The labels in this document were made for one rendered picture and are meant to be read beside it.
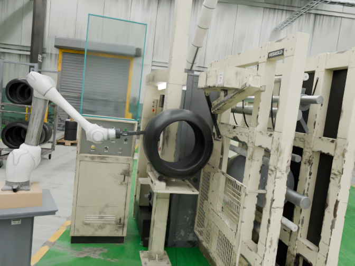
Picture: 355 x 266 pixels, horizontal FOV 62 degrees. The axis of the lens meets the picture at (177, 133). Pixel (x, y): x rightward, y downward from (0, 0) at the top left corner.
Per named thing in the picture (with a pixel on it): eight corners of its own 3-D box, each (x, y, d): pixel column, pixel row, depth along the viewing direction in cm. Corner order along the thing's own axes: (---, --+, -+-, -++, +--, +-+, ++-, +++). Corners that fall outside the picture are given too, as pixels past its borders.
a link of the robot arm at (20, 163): (1, 181, 204) (3, 150, 202) (11, 174, 222) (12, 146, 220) (26, 183, 207) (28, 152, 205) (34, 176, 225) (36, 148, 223)
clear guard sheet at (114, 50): (80, 115, 281) (88, 13, 272) (137, 121, 294) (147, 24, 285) (79, 115, 279) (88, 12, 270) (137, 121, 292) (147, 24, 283)
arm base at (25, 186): (-1, 192, 199) (-1, 184, 198) (5, 183, 219) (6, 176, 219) (29, 192, 205) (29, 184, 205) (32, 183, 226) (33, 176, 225)
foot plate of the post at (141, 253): (139, 252, 289) (139, 248, 289) (165, 251, 296) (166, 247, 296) (142, 267, 264) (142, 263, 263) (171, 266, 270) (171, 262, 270)
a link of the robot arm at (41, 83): (53, 84, 209) (57, 85, 222) (32, 66, 205) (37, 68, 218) (40, 97, 208) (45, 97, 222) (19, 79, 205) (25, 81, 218)
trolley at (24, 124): (25, 155, 647) (31, 67, 629) (55, 158, 653) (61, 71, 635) (-8, 169, 515) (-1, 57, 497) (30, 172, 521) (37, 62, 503)
